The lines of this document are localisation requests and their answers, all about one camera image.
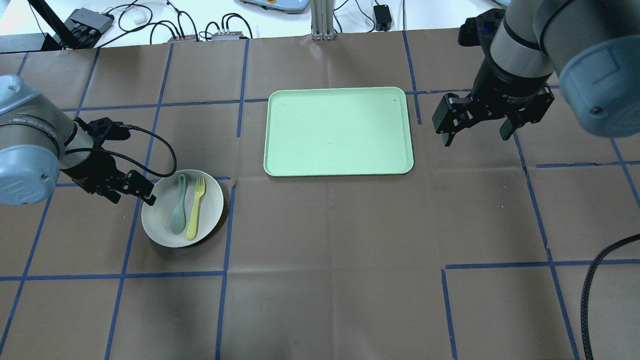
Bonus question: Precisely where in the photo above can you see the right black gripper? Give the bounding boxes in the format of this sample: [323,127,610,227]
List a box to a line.
[432,60,554,147]

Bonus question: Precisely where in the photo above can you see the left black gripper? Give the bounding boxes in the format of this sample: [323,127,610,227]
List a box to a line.
[62,117,157,207]

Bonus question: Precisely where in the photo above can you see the white round plate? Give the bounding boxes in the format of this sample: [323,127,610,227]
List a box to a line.
[141,170,224,248]

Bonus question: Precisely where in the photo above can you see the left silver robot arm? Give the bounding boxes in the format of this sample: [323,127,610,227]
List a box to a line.
[0,74,156,206]

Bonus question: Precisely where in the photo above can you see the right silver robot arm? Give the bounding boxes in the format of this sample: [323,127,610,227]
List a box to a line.
[432,0,640,147]

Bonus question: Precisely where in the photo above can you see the yellow plastic fork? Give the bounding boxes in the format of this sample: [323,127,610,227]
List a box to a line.
[186,176,207,240]

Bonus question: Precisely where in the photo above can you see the green plastic spoon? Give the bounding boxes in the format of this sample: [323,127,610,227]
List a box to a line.
[170,173,188,235]

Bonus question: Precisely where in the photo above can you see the light green tray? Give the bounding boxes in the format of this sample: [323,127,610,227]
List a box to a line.
[263,86,414,177]

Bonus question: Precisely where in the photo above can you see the black usb hub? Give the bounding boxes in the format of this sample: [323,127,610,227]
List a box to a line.
[64,7,115,35]

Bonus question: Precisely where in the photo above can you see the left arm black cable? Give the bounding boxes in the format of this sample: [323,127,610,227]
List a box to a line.
[65,125,178,177]

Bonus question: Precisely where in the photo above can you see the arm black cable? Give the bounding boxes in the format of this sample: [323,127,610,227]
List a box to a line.
[65,125,178,177]
[580,234,640,360]

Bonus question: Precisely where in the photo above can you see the aluminium frame post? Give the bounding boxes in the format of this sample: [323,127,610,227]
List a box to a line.
[310,0,336,42]

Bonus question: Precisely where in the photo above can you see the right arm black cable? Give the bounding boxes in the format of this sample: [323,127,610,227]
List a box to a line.
[580,234,640,360]

